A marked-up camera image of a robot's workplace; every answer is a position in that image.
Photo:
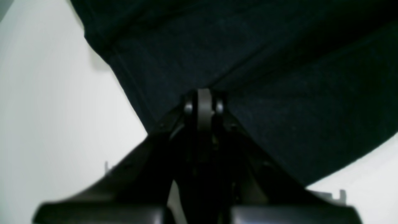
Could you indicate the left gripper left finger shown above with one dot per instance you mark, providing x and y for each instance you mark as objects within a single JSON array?
[{"x": 136, "y": 190}]

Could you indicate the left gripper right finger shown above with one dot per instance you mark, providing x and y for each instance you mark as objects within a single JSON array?
[{"x": 257, "y": 190}]

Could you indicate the black printed T-shirt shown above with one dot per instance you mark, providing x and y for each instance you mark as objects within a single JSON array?
[{"x": 313, "y": 82}]

